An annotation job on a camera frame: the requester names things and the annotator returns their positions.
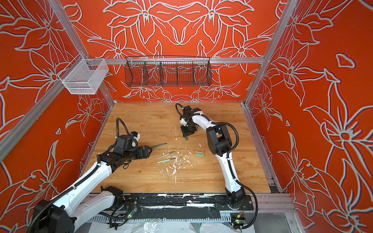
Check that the black wire basket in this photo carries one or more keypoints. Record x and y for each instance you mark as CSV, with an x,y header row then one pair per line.
x,y
168,71

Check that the white cable duct strip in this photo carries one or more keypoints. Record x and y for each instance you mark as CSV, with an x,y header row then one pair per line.
x,y
223,218

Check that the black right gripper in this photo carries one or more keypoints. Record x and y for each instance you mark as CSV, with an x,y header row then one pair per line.
x,y
185,133

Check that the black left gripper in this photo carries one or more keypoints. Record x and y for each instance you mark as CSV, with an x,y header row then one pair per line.
x,y
147,153

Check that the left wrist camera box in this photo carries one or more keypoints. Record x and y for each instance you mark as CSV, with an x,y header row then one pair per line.
x,y
135,135

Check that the beige pen on table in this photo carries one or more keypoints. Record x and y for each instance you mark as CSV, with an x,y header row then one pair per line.
x,y
165,155

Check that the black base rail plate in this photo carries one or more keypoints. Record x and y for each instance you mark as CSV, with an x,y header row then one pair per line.
x,y
214,201

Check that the clear mesh bin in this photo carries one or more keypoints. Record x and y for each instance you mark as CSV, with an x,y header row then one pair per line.
x,y
83,76

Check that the green pen body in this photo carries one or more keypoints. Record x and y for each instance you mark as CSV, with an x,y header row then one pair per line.
x,y
158,145

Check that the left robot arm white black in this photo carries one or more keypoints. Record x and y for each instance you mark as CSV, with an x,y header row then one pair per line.
x,y
67,211

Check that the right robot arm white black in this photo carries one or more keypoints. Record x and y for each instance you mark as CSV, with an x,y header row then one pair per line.
x,y
222,138

